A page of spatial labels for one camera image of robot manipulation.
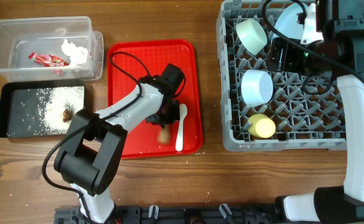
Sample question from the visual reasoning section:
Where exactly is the white plastic spoon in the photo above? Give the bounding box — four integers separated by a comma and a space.
175, 104, 188, 152

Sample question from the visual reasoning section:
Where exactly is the large light blue plate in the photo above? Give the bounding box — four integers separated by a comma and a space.
274, 3, 304, 40

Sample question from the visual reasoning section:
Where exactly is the green bowl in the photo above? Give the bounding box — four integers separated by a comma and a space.
236, 19, 268, 55

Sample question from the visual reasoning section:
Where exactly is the small light blue plate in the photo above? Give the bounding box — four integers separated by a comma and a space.
241, 70, 273, 107

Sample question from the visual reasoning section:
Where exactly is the yellow plastic cup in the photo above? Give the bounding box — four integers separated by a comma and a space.
248, 114, 276, 138

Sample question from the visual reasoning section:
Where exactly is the brown food scrap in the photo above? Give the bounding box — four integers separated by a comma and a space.
62, 109, 73, 123

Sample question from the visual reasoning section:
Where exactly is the white napkin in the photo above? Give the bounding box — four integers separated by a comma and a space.
61, 39, 88, 67

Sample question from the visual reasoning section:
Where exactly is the pile of white rice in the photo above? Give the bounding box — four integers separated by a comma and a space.
9, 85, 85, 136

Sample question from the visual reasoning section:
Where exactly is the red snack wrapper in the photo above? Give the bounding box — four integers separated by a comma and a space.
28, 52, 69, 67

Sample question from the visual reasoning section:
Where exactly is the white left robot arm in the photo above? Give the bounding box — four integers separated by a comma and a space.
50, 73, 185, 223

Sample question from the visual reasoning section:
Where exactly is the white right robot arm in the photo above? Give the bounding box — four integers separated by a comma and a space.
270, 29, 364, 223

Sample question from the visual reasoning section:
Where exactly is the grey dishwasher rack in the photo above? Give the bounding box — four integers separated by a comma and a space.
216, 1, 347, 152

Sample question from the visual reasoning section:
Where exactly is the black waste tray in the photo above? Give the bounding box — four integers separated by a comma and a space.
0, 79, 86, 138

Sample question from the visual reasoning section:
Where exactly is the clear plastic waste bin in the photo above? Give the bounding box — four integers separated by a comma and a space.
0, 16, 104, 82

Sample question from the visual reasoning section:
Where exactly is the red serving tray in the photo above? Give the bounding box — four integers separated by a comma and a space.
107, 39, 203, 159

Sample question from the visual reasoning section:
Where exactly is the black mounting rail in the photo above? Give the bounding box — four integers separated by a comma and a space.
54, 203, 294, 224

